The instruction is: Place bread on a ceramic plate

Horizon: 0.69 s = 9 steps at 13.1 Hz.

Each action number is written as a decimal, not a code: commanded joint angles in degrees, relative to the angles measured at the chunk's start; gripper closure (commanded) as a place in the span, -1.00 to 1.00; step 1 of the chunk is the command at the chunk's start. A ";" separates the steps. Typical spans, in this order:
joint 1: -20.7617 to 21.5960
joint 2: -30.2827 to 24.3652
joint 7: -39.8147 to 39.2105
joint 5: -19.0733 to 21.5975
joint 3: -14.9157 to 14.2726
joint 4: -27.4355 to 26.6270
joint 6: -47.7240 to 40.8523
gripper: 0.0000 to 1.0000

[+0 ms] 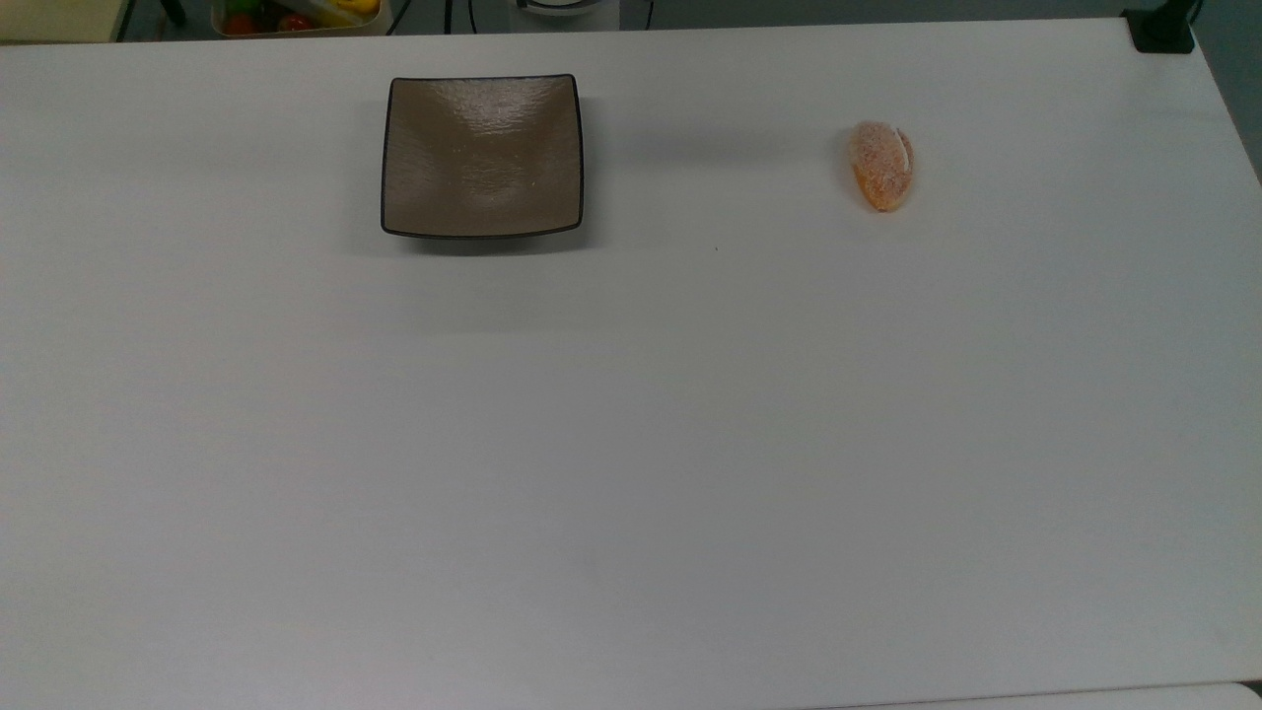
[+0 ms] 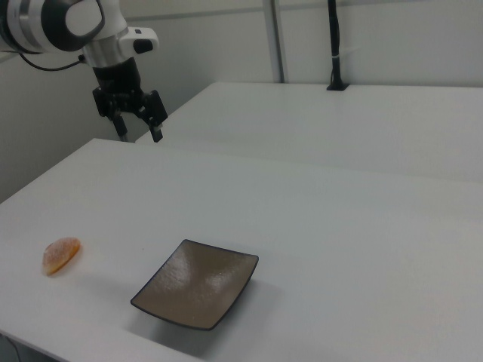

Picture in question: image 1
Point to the beige bin of toy food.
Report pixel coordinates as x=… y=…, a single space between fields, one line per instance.
x=296 y=32

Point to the yellow toy fruit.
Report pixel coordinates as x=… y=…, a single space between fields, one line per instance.
x=357 y=6

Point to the black camera stand clamp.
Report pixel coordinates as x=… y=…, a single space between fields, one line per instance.
x=1161 y=32

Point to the red toy tomato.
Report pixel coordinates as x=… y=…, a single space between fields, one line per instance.
x=240 y=25
x=295 y=22

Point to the square brown ceramic plate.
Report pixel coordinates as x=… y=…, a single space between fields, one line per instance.
x=483 y=158

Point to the orange sugared bread roll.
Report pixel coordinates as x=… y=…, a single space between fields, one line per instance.
x=881 y=168

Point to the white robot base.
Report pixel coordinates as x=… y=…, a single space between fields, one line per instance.
x=567 y=10

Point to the beige cabinet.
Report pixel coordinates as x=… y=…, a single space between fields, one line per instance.
x=59 y=20

